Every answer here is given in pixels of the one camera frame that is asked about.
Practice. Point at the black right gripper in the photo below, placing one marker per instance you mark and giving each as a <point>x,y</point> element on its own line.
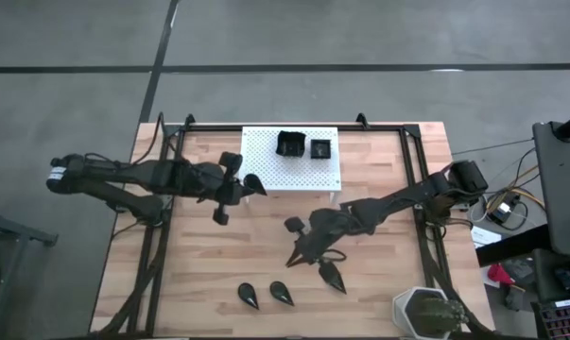
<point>329,226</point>

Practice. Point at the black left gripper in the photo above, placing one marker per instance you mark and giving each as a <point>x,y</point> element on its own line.
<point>213,181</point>

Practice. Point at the black wavy square plate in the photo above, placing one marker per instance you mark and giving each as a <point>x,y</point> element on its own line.
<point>290,143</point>

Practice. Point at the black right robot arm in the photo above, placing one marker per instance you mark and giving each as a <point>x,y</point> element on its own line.
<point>407,198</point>

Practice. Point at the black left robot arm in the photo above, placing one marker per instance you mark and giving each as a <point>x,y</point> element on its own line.
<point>124,172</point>

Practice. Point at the white perforated metal shelf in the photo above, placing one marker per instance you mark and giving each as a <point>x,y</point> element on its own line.
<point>265,156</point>

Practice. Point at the white faceted plant pot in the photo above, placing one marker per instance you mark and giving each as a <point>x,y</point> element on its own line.
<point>400,311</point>

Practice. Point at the green cactus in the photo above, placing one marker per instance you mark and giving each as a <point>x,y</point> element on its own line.
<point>436,314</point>

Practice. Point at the white paper sheet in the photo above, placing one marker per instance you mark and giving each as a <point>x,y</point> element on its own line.
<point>484,235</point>

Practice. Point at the red cloth object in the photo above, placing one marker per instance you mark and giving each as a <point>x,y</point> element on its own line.
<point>499,274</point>

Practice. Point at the black power supply box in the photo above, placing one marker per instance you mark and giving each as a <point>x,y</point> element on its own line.
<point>502,212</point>

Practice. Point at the backlit computer keyboard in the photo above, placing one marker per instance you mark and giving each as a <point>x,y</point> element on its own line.
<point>561,321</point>

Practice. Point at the black aluminium table frame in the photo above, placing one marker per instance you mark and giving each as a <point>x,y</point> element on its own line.
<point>384,128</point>

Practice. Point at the grey metal cart frame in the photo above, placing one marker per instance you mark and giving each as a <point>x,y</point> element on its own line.
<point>10,231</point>

